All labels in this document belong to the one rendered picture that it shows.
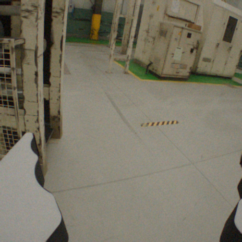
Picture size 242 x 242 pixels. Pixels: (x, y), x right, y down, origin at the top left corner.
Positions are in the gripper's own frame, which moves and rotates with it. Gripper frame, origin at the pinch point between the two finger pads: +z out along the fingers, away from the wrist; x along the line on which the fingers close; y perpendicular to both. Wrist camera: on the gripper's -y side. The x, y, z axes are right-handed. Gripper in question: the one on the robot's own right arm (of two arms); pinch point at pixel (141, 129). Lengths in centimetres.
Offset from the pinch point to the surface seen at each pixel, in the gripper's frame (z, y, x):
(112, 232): 51, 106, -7
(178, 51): 423, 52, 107
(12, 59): 68, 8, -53
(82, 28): 957, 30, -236
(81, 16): 954, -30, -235
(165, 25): 433, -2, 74
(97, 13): 935, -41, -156
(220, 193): 93, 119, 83
